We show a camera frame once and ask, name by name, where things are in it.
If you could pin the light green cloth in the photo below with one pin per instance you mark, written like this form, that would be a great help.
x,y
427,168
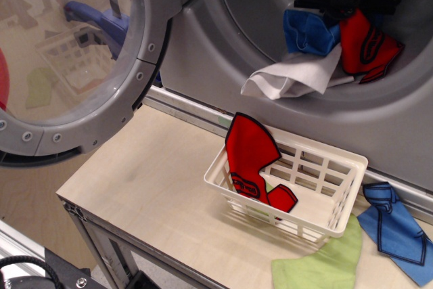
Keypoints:
x,y
332,266

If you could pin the red cloth with black trim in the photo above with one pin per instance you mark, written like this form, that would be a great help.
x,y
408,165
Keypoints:
x,y
250,148

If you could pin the grey toy washing machine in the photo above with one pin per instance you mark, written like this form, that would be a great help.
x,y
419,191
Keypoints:
x,y
215,45

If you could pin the white plastic laundry basket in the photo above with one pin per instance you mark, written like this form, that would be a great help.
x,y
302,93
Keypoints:
x,y
325,180

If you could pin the white grey cloth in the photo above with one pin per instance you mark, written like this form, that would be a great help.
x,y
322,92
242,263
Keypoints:
x,y
297,75

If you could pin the red cloth with black print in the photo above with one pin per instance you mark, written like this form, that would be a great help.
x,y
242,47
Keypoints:
x,y
366,50

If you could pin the round transparent washer door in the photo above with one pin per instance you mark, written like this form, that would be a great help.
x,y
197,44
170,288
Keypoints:
x,y
59,100

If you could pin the blue cloth with black outline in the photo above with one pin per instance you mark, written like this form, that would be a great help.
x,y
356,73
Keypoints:
x,y
396,233

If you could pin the black robot base with cable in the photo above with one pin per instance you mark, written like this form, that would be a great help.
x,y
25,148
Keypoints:
x,y
52,271

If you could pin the blue clamp behind door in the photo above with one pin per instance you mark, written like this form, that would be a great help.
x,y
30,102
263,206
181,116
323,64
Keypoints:
x,y
104,27

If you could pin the aluminium table frame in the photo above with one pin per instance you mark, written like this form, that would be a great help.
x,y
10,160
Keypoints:
x,y
114,251

